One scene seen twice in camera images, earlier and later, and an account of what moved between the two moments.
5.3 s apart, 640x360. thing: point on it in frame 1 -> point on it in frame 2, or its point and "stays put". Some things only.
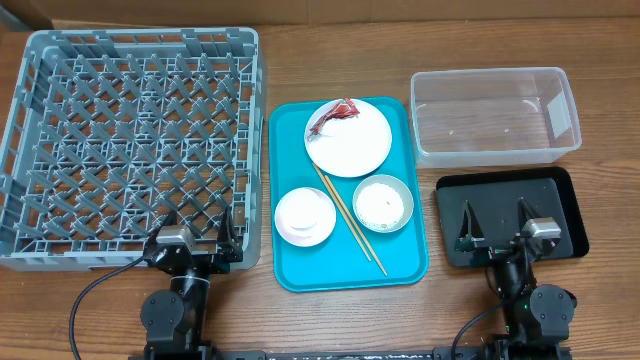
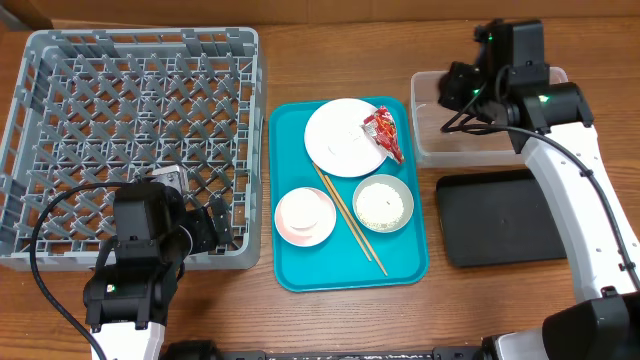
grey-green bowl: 382,203 stays put
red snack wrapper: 345,109 -> 381,126
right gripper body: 498,250 -> 451,87
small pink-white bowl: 305,217 stays put
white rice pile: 379,205 stays put
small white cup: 304,215 stays put
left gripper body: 211,260 -> 202,233
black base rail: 351,354 stays put
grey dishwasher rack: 113,130 stays put
